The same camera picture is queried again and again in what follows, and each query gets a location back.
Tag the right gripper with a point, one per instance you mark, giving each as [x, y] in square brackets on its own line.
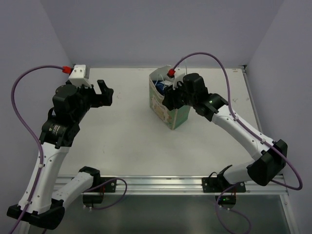
[169, 99]

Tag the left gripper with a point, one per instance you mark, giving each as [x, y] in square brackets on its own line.
[96, 96]

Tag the blue white snack bag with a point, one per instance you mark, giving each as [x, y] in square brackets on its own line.
[161, 85]

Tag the green paper bag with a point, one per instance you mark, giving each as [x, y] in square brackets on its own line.
[173, 118]

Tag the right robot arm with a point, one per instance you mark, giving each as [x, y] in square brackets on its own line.
[266, 162]

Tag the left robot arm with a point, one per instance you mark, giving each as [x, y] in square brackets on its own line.
[41, 206]

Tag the left black control box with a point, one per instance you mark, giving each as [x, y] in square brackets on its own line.
[91, 200]

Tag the black control box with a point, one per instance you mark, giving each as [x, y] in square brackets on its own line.
[226, 200]
[91, 200]

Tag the right black control box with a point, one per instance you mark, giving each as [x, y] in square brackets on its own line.
[226, 200]

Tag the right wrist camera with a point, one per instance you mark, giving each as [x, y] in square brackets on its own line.
[178, 77]

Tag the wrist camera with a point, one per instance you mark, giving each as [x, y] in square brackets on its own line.
[78, 75]
[178, 77]

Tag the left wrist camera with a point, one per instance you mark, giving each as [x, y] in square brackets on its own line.
[78, 75]

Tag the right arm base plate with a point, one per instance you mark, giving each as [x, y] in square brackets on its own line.
[210, 185]

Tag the aluminium rail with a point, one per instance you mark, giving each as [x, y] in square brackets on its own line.
[187, 185]

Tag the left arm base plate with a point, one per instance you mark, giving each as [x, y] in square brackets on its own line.
[105, 185]

